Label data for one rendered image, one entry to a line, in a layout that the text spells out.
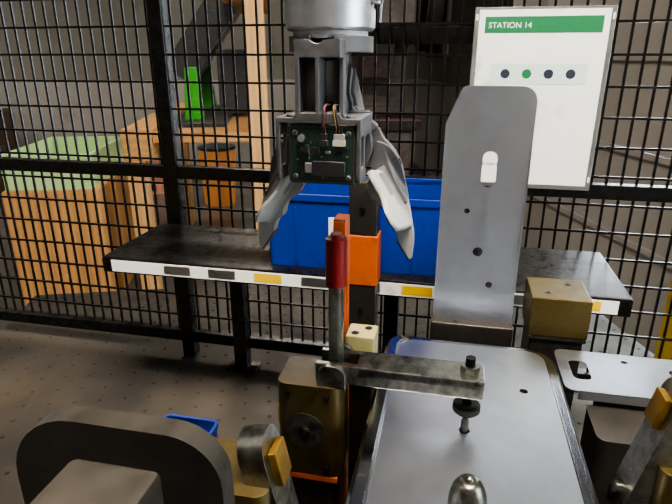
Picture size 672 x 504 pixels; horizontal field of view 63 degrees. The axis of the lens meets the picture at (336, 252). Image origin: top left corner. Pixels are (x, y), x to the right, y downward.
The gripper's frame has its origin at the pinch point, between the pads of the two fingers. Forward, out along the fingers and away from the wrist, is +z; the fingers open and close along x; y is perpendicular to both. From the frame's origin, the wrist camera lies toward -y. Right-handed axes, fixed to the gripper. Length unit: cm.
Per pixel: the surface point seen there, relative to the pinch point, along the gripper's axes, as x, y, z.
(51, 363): -77, -45, 49
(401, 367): 7.1, 0.6, 12.0
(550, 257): 29, -49, 16
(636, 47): 95, -263, -23
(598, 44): 33, -54, -20
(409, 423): 8.2, 0.0, 19.2
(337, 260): 0.4, 1.0, 0.5
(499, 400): 18.1, -6.5, 19.2
